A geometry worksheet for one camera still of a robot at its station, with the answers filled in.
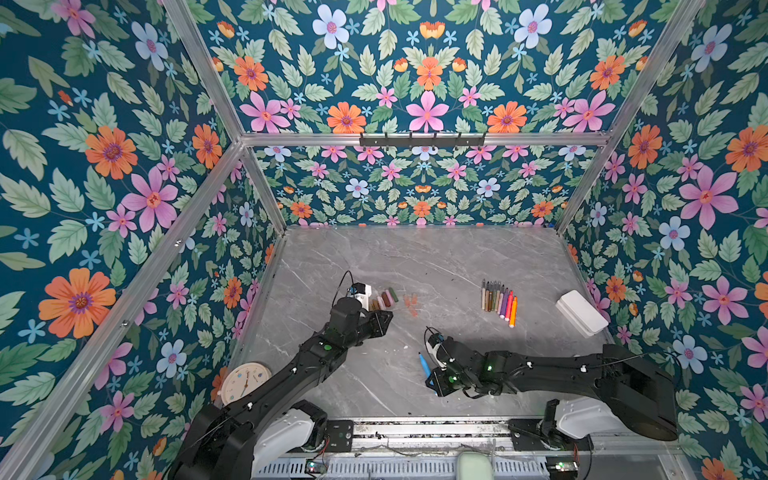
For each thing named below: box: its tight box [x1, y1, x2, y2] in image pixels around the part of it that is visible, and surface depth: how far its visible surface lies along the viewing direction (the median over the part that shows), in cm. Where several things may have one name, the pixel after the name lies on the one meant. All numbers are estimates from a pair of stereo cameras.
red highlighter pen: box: [504, 290, 515, 322], surface depth 98 cm
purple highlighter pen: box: [500, 287, 509, 319], surface depth 98 cm
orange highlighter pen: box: [509, 295, 519, 328], surface depth 97 cm
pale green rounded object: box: [456, 451, 496, 480], surface depth 68 cm
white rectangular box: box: [555, 290, 609, 338], surface depth 94 cm
